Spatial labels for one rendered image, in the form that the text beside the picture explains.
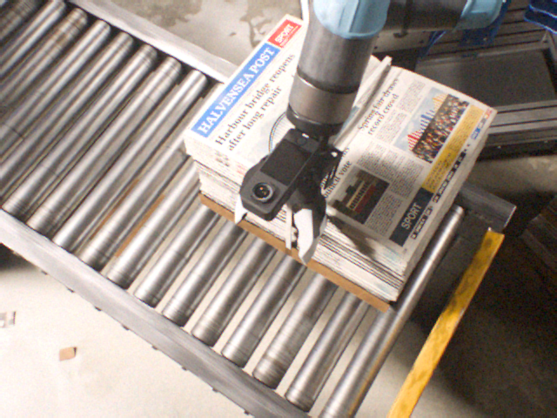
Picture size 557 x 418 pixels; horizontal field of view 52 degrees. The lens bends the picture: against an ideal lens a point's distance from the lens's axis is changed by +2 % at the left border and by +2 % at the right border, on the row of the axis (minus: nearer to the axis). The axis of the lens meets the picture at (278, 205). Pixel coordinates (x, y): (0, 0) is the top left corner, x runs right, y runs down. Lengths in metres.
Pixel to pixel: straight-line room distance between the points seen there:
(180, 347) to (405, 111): 0.53
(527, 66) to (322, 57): 1.46
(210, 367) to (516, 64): 1.43
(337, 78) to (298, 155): 0.10
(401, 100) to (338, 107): 0.26
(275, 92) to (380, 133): 0.17
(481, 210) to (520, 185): 0.97
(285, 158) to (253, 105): 0.22
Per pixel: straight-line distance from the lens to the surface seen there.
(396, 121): 0.85
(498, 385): 1.84
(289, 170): 0.65
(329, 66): 0.61
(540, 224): 1.64
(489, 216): 1.08
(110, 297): 1.06
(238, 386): 0.97
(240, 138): 0.82
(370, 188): 0.78
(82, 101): 1.27
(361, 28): 0.60
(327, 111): 0.63
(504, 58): 2.03
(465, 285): 1.00
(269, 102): 0.86
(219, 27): 2.35
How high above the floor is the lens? 1.76
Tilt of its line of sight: 67 degrees down
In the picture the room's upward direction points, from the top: 10 degrees counter-clockwise
